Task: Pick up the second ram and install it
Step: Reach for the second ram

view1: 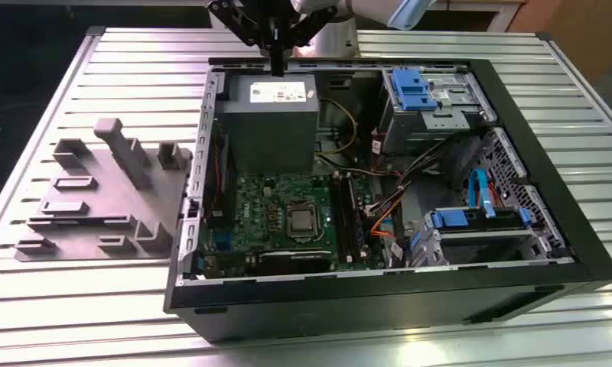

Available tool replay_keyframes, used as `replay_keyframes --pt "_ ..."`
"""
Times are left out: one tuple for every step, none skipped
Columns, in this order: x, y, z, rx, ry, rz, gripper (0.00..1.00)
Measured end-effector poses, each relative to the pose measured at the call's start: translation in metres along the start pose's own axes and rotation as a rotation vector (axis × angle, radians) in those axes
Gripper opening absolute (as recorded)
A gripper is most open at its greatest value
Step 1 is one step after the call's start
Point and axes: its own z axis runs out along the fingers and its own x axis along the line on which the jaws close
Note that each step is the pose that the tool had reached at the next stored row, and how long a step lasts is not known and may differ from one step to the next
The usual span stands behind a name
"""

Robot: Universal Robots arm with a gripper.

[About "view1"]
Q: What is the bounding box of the wooden cabinet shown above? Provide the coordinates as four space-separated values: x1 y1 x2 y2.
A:
507 0 612 83

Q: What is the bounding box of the metal disk bay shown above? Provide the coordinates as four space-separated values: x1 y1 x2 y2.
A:
406 206 575 267

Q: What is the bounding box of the black graphics card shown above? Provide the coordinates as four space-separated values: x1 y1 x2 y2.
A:
252 248 332 275

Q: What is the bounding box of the metal drive cage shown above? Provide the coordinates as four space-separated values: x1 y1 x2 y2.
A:
380 67 496 154

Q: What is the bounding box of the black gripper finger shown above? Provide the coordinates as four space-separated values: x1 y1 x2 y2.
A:
207 0 280 76
279 6 337 76

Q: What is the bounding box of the black open PC case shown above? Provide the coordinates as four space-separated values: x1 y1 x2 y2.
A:
163 57 612 343

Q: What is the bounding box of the black cable bundle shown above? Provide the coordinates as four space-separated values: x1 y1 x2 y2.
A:
364 129 486 215

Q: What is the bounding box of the blue flat wire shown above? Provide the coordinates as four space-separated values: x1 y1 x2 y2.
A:
467 167 498 219

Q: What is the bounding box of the orange wire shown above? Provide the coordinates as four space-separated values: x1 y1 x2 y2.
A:
369 213 404 240

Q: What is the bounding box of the grey parts rack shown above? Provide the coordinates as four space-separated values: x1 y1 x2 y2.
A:
13 117 193 264

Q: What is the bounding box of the green motherboard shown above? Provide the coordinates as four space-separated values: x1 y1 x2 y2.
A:
203 132 404 276

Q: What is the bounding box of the RAM stick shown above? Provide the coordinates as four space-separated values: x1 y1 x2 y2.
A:
29 216 132 225
347 175 368 261

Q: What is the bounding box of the grey power supply unit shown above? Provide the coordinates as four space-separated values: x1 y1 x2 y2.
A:
219 73 321 175

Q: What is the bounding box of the hard disk in blue carrier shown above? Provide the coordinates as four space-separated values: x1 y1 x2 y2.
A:
428 206 535 234

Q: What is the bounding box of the yellow wire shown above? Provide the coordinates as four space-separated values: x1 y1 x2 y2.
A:
319 98 359 156

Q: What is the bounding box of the silver CPU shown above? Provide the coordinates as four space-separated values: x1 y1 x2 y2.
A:
288 210 316 234

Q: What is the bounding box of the blue drive bay latch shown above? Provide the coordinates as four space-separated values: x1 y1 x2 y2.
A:
394 68 436 112

